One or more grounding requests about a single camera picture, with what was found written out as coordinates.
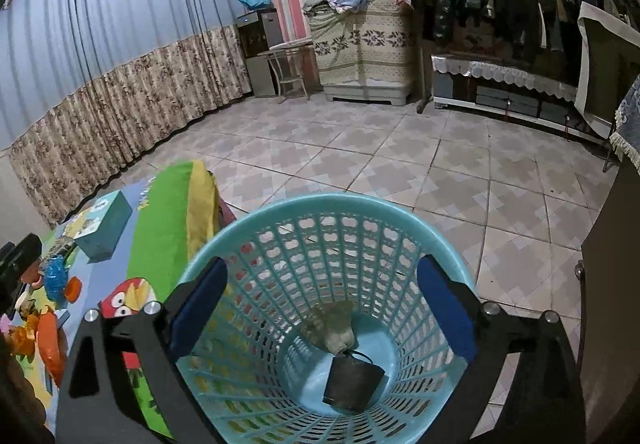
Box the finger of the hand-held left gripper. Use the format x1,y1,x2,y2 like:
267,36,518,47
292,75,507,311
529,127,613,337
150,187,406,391
0,233,44,320

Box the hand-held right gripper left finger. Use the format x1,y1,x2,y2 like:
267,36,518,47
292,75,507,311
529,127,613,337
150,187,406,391
54,256,230,444

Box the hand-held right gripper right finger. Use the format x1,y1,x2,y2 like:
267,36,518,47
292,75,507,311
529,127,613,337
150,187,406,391
416,254,587,444

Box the orange plastic toys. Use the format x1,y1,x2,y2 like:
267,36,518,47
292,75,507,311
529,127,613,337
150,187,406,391
37,309,69,387

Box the beige tissue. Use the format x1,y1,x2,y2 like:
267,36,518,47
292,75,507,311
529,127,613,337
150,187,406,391
302,301,360,356

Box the black pouch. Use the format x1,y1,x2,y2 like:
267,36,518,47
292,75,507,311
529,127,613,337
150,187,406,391
322,350,386,414

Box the light blue plastic basket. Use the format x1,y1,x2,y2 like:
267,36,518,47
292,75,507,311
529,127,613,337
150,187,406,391
176,193,482,444

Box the pink cup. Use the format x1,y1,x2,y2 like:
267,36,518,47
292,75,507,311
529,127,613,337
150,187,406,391
22,264,47,290

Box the blue crinkled plastic wrapper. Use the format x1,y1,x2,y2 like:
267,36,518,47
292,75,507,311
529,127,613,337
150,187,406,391
42,255,69,310

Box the teal tissue box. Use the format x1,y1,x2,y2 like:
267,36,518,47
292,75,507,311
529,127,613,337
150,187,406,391
75,190,134,265

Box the cartoon printed blanket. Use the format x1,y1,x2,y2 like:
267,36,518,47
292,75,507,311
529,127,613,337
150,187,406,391
0,160,241,444

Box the brown wooden cabinet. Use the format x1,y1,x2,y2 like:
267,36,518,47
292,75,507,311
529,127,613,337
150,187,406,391
580,164,640,425

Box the blue and floral curtain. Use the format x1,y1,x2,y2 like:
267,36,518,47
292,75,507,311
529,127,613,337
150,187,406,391
0,0,252,225

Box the low dark cabinet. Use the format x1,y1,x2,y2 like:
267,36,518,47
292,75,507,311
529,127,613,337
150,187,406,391
432,69,616,141

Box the metal clothes rack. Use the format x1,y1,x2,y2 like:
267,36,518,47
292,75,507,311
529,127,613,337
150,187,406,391
402,0,640,115

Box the white lace cloth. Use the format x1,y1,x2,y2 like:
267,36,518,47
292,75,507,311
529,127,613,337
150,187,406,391
431,53,582,103

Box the blue fringed cloth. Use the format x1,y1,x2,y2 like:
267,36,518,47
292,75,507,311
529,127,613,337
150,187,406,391
609,74,640,175

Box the grey water dispenser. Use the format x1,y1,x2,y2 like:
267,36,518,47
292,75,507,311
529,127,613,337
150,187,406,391
236,9,281,98

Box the small round side table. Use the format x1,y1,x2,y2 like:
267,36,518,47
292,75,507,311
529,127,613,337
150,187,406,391
257,39,321,105

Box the beige patterned cover cloth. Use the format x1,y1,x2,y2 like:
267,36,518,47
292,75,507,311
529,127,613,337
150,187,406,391
306,0,417,87

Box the dark cloth with beige border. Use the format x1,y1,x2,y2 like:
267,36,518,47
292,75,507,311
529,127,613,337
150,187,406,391
574,1,640,140

